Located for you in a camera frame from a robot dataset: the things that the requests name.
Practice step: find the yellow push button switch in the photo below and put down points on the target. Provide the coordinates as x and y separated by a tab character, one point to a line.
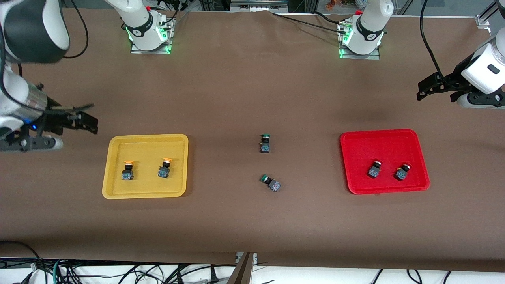
128	173
164	171

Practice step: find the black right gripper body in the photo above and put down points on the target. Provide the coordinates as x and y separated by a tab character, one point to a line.
54	117

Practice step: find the wooden table leg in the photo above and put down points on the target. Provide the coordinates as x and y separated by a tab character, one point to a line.
242	274

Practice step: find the black power plug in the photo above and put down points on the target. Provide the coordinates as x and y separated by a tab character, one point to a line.
214	276

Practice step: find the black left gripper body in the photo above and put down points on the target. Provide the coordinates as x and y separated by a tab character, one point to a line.
452	79

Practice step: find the green push button switch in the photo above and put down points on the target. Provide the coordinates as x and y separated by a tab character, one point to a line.
272	184
265	145

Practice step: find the red push button switch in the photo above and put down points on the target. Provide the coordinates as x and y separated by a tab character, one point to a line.
375	170

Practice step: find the yellow plastic tray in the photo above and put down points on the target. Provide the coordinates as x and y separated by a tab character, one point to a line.
150	185

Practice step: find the brown table cover sheet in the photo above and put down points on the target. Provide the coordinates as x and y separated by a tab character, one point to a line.
252	221

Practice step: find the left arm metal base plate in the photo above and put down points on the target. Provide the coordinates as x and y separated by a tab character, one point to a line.
359	57

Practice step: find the red plastic tray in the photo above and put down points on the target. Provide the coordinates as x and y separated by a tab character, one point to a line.
384	146

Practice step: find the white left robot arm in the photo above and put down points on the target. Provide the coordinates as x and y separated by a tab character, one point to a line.
371	23

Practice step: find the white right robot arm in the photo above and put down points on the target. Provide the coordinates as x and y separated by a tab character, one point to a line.
12	94

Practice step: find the grey metal box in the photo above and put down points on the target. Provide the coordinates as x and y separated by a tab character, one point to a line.
258	6

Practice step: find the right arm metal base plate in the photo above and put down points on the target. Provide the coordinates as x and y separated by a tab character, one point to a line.
150	51

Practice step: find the red button with yellow tag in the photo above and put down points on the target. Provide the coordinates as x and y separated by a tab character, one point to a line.
401	173

